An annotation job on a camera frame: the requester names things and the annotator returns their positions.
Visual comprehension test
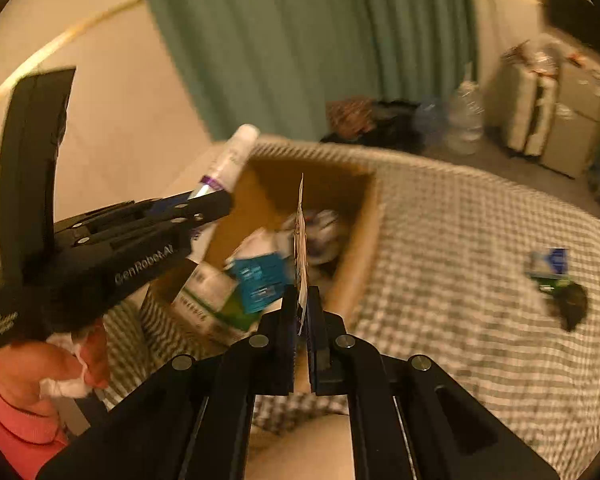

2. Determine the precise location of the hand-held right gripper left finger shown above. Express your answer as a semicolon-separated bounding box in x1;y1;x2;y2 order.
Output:
36;284;302;480

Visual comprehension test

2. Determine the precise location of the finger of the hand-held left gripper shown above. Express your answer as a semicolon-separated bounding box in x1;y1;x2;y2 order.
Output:
72;191;234;258
54;199;193;233

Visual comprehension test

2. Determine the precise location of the green and white box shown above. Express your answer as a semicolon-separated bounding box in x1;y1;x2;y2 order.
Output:
172;260;261;342

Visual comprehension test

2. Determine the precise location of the person's left forearm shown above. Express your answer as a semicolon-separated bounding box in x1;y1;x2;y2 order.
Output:
0;370;72;463

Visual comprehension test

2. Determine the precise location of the person's left hand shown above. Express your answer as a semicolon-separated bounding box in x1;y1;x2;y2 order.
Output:
0;319;112;403

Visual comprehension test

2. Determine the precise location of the white cabinet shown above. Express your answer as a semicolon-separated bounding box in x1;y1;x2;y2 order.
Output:
497;42;600;181

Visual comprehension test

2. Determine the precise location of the black television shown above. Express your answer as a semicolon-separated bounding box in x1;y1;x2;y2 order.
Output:
539;0;600;63

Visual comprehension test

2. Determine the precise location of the white crumpled packet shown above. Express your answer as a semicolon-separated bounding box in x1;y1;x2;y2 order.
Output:
229;227;287;263

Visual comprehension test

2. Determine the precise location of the brown patterned bag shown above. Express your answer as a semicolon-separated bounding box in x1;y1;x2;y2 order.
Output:
326;97;378;138

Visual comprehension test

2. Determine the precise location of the clear large water bottle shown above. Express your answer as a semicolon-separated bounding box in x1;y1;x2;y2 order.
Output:
445;79;486;156

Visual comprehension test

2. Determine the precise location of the dark bag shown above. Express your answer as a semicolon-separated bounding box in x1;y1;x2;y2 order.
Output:
320;100;426;156

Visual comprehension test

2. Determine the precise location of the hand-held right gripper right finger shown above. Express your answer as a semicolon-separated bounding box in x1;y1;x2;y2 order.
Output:
307;285;558;480

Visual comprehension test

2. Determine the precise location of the white tissue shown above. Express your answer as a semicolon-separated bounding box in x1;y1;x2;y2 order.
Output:
39;332;93;400

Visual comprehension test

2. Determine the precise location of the blue and white packet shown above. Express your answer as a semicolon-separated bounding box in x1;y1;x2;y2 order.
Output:
527;247;572;281

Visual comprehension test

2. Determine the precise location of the grey checked tablecloth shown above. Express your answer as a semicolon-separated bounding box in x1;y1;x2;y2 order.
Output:
100;140;600;480

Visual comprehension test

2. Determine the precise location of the blue large water bottle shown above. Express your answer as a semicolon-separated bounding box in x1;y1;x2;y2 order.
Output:
414;100;448;142

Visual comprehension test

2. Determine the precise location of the teal box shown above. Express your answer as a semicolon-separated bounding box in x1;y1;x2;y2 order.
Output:
225;252;294;317

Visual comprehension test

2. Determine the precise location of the brown cardboard box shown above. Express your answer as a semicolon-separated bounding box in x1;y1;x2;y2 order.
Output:
140;152;384;347

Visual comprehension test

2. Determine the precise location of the white tube with purple band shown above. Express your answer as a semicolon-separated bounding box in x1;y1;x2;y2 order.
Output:
187;124;261;261

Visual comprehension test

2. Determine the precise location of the dark bead bracelet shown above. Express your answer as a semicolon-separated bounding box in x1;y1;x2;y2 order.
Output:
544;281;589;332

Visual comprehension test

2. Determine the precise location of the thin printed card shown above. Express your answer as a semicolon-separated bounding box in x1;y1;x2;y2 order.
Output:
291;174;312;322

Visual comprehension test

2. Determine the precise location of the green curtain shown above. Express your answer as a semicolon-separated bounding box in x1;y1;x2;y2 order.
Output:
127;0;481;143

